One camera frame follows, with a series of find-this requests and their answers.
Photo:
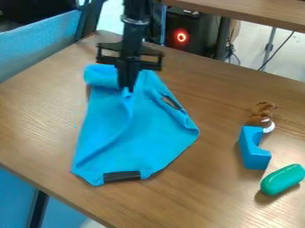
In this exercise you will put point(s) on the blue block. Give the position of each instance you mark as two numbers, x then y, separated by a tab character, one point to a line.
252	147

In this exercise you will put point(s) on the green toy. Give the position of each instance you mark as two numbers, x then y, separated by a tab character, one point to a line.
282	179

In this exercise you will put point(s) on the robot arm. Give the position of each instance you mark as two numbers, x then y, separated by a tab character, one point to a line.
135	17

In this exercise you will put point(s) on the black computer tower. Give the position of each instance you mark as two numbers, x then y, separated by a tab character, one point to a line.
184	31

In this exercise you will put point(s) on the brown plush toy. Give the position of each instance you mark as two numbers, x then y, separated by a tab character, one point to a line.
262	115

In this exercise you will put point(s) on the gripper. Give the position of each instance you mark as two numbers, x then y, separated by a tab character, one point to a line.
131	56

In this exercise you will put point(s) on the blue cloth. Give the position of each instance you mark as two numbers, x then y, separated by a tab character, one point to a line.
131	130

